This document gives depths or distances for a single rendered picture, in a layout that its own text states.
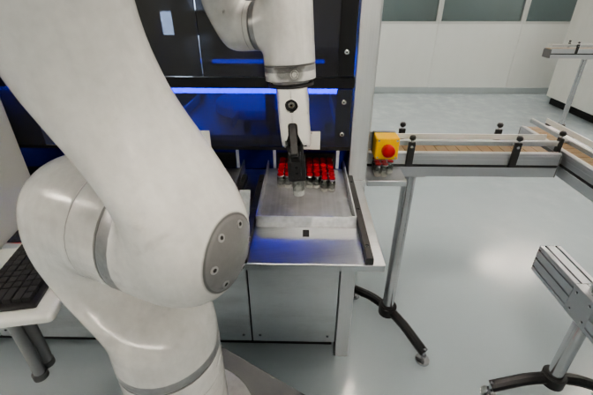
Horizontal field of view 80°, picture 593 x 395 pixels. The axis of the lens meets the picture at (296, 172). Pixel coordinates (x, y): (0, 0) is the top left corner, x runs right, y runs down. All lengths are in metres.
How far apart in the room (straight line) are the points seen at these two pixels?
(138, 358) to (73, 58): 0.29
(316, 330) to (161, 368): 1.23
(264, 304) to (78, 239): 1.22
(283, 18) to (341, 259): 0.53
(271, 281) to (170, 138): 1.18
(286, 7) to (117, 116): 0.35
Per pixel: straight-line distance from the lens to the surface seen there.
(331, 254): 0.85
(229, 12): 0.59
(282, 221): 0.92
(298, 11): 0.56
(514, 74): 6.58
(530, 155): 1.45
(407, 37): 5.84
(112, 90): 0.27
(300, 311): 1.53
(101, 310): 0.43
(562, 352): 1.71
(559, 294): 1.63
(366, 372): 1.73
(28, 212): 0.39
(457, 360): 1.87
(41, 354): 1.69
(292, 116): 0.57
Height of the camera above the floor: 1.42
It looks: 27 degrees down
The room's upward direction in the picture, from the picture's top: straight up
